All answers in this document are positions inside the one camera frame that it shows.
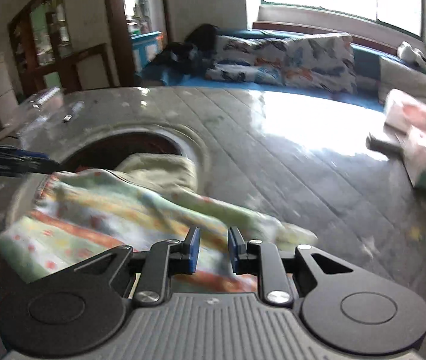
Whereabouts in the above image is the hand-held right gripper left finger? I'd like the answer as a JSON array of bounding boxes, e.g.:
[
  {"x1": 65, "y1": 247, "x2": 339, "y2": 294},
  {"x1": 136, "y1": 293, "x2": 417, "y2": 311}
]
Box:
[{"x1": 72, "y1": 227, "x2": 202, "y2": 306}]

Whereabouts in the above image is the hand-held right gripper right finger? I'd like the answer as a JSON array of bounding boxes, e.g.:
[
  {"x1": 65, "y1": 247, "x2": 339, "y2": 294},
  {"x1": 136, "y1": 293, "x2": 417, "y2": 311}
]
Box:
[{"x1": 228, "y1": 227, "x2": 354, "y2": 306}]

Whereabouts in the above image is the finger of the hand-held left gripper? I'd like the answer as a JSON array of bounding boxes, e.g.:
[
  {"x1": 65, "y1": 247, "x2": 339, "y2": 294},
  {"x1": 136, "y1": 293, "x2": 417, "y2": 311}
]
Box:
[{"x1": 0, "y1": 142, "x2": 63, "y2": 179}]

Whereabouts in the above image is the pastel patterned children's garment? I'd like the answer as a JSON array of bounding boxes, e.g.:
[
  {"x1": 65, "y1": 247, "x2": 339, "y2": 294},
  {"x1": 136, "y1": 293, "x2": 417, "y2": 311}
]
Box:
[{"x1": 0, "y1": 153, "x2": 318, "y2": 294}]

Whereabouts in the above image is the white cabinet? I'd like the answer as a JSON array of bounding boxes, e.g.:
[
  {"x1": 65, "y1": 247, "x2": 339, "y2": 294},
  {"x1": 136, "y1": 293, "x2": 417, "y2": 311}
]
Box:
[{"x1": 0, "y1": 52, "x2": 20, "y2": 130}]

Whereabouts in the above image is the wooden glass door cabinet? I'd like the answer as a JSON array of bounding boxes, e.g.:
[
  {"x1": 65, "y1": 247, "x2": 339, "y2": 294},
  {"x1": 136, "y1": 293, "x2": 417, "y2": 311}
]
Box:
[{"x1": 7, "y1": 0, "x2": 73, "y2": 96}]

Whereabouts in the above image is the blue and white crate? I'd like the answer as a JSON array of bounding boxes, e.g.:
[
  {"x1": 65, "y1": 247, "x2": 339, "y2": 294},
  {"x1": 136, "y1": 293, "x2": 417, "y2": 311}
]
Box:
[{"x1": 130, "y1": 31, "x2": 165, "y2": 74}]

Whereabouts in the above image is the dark remote on table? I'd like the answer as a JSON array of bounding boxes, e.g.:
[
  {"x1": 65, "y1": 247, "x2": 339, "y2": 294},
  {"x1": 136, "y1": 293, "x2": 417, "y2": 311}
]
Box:
[{"x1": 366, "y1": 133, "x2": 404, "y2": 157}]

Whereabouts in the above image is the small butterfly print pillow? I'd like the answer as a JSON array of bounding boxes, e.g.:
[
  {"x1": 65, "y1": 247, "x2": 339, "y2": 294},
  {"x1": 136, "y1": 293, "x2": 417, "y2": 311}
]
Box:
[{"x1": 205, "y1": 35, "x2": 288, "y2": 83}]

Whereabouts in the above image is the black bag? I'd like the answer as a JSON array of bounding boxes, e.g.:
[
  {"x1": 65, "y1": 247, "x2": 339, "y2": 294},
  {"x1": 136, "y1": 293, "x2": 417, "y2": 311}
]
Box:
[{"x1": 156, "y1": 23, "x2": 219, "y2": 77}]

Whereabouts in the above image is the large butterfly print pillow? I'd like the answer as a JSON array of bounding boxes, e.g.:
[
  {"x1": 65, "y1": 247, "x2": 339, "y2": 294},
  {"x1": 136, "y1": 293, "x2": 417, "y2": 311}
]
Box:
[{"x1": 283, "y1": 33, "x2": 358, "y2": 94}]

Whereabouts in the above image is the pink and white plastic pack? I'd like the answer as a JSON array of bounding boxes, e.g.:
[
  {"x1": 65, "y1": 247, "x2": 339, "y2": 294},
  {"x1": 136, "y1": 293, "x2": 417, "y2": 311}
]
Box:
[{"x1": 383, "y1": 89, "x2": 426, "y2": 137}]

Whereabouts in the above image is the blue bench cushion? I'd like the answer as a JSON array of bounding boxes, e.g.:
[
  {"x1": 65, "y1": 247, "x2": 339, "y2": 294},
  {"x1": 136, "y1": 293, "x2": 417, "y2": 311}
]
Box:
[{"x1": 138, "y1": 28, "x2": 404, "y2": 111}]

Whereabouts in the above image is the grey pillow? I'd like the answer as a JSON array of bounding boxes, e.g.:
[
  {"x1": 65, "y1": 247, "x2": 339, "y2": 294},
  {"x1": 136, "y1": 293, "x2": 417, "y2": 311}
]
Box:
[{"x1": 379, "y1": 53, "x2": 426, "y2": 106}]

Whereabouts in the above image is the grey plush toy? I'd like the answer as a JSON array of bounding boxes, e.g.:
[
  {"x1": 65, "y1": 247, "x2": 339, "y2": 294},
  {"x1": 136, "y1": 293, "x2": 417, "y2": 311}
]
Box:
[{"x1": 398, "y1": 41, "x2": 426, "y2": 65}]

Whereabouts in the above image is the brown wooden door frame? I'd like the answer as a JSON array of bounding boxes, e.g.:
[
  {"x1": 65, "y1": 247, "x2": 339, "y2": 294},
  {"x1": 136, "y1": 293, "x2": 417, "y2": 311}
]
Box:
[{"x1": 102, "y1": 0, "x2": 172, "y2": 89}]

